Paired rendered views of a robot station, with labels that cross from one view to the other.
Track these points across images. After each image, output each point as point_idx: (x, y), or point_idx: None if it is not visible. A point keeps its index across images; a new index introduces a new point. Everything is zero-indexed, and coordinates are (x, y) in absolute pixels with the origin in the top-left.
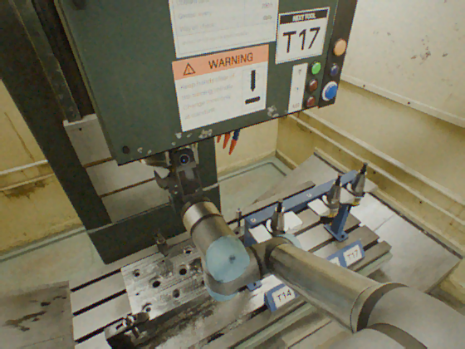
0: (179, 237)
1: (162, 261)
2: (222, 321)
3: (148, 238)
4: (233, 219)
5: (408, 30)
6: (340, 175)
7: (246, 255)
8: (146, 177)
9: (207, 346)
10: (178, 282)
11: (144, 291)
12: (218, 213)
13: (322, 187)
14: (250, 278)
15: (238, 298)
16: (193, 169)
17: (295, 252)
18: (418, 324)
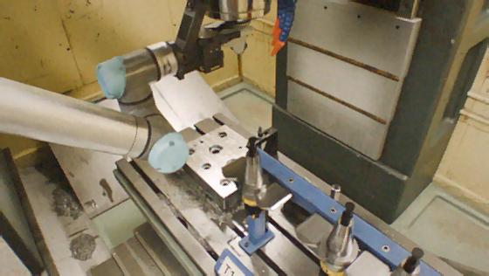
0: (291, 162)
1: (241, 148)
2: (198, 223)
3: (306, 159)
4: (343, 206)
5: None
6: (346, 205)
7: (106, 78)
8: (327, 90)
9: (171, 215)
10: (218, 163)
11: (205, 145)
12: (156, 57)
13: (364, 229)
14: None
15: (226, 232)
16: (190, 17)
17: (113, 110)
18: None
